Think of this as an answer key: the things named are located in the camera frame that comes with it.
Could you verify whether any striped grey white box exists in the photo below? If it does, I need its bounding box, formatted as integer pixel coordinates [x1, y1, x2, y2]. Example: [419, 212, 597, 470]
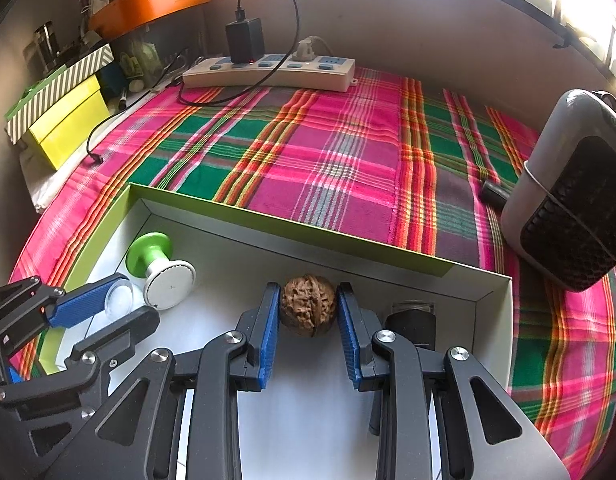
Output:
[5, 42, 114, 143]

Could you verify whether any white power strip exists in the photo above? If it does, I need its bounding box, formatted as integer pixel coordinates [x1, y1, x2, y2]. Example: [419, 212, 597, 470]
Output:
[182, 52, 357, 92]

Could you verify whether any black charger cable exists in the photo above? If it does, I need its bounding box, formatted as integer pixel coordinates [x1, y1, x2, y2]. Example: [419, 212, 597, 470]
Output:
[178, 0, 301, 107]

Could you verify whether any pink green plaid tablecloth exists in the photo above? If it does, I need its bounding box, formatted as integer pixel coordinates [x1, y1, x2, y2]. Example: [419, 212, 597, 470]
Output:
[8, 65, 616, 466]

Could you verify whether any white black fan heater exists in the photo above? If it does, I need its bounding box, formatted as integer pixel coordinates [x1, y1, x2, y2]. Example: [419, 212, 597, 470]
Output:
[500, 89, 616, 293]

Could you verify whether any green white spool-shaped gadget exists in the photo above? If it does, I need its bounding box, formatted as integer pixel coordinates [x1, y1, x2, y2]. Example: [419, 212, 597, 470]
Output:
[125, 232, 197, 308]

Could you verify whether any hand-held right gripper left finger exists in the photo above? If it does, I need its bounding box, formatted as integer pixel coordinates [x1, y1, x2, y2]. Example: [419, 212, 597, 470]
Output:
[68, 281, 283, 480]

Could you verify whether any small clear plastic jar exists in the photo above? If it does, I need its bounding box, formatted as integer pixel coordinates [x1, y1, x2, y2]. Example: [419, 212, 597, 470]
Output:
[105, 280, 134, 318]

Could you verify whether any yellow box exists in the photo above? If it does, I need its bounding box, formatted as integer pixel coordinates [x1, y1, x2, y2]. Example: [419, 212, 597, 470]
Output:
[28, 76, 111, 171]

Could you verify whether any black rectangular device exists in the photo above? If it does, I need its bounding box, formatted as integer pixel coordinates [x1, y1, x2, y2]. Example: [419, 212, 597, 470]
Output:
[384, 301, 436, 351]

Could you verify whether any small brown walnut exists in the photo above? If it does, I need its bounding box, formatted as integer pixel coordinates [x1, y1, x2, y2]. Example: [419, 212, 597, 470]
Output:
[279, 274, 337, 338]

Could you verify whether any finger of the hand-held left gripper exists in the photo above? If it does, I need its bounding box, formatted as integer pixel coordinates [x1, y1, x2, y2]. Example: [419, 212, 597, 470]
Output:
[0, 307, 161, 421]
[0, 274, 124, 356]

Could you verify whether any glass jar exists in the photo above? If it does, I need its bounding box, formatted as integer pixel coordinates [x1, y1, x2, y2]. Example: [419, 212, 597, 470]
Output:
[22, 21, 61, 73]

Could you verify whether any black charger adapter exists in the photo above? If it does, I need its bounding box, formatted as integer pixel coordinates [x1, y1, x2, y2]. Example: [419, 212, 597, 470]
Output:
[225, 17, 265, 65]

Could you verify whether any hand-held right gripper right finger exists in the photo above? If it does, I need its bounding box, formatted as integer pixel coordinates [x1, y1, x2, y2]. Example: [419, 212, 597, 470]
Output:
[336, 281, 571, 480]

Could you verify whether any green white cardboard box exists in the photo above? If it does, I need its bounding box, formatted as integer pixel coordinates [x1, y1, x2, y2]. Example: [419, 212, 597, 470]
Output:
[35, 182, 514, 480]

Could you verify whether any black loose cable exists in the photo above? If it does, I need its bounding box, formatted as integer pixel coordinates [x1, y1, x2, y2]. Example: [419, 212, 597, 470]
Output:
[86, 50, 191, 165]

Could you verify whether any white plug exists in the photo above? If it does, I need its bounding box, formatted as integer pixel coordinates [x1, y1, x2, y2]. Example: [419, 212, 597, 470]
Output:
[294, 36, 333, 61]

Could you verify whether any orange box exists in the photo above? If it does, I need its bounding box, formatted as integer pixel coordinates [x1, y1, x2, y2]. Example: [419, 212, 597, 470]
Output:
[88, 0, 211, 41]

